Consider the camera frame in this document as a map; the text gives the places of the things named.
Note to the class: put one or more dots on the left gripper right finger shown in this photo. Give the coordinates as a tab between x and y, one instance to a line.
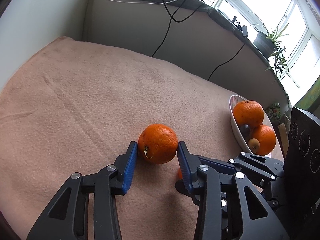
193	171

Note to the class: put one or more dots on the white floral bowl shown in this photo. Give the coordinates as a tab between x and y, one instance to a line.
243	142

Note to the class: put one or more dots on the small tangerine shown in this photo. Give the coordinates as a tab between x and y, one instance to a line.
179	174

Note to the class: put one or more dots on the black adapter on sill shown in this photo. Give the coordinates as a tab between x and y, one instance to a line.
243	28

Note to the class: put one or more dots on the cardboard box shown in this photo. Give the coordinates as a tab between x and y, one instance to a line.
283	139

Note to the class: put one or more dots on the potted spider plant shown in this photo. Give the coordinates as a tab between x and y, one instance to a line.
269	44

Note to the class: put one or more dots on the dark plum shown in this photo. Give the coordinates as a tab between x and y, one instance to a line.
245	130

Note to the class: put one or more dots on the smooth orange in bowl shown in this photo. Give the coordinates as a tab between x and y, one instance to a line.
266	137

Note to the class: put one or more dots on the green snack box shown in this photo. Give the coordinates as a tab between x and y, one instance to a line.
273	112

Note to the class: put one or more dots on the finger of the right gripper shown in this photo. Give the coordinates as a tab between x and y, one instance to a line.
232	210
254	167

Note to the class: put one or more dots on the rough orange in bowl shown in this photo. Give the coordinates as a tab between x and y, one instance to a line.
248	113

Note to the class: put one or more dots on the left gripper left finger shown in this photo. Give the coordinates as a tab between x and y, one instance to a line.
66	215

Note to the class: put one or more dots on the large rough orange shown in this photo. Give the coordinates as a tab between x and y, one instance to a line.
157	144

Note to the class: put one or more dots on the brown kiwi fruit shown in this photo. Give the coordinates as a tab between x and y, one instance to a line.
254	145

